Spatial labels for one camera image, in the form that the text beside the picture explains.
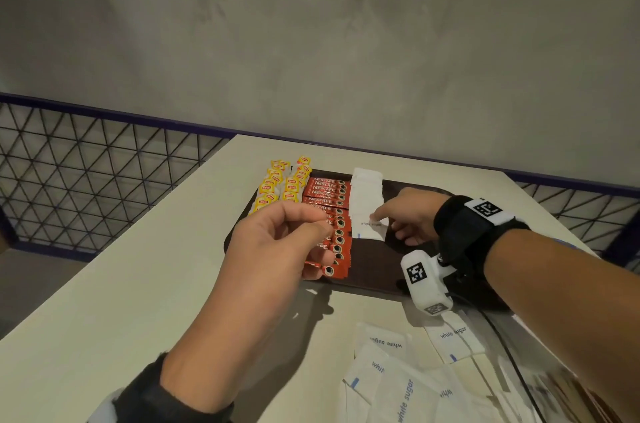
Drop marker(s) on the person's right forearm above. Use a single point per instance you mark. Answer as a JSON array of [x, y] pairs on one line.
[[575, 297]]

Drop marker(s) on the row of red Nescafe sachets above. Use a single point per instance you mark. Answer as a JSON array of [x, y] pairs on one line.
[[325, 192]]

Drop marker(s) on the person's right hand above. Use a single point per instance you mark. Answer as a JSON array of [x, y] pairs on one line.
[[415, 212]]

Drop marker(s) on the row of white sugar packets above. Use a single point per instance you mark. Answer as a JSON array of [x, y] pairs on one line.
[[365, 192]]

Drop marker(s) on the brown plastic tray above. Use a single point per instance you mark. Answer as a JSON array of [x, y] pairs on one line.
[[375, 262]]

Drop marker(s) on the white sugar packet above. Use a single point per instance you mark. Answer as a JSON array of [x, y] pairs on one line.
[[372, 230]]

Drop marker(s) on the pile of white sugar sachets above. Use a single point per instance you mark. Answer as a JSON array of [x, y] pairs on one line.
[[390, 387]]

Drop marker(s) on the person's left hand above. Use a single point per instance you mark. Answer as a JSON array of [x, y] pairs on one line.
[[250, 277]]

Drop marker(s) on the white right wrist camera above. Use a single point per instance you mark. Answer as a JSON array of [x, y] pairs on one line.
[[425, 287]]

